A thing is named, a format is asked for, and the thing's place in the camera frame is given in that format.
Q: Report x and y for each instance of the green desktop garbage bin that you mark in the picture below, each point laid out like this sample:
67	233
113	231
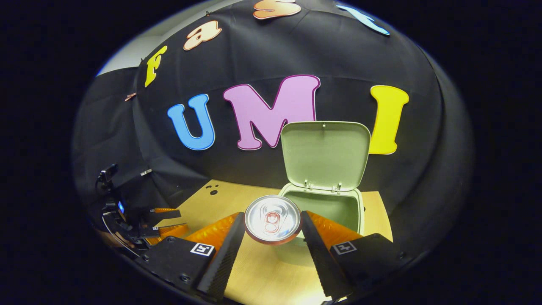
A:
326	156

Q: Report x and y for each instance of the copper cloth clip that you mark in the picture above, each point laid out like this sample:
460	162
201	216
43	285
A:
130	97

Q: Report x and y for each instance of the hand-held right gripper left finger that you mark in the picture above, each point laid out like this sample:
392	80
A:
226	258

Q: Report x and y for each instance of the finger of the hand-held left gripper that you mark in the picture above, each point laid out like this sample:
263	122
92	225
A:
165	214
167	232

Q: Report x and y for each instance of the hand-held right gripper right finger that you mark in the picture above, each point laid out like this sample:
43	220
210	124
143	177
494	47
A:
317	254

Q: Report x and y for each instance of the red pop can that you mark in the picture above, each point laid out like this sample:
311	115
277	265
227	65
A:
273	220

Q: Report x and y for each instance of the wooden desktop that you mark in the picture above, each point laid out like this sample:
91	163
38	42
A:
211	207

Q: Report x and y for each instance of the black backdrop cloth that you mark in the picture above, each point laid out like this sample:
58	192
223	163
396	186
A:
271	55

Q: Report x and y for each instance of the silver cloth clip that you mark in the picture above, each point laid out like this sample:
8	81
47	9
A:
146	172

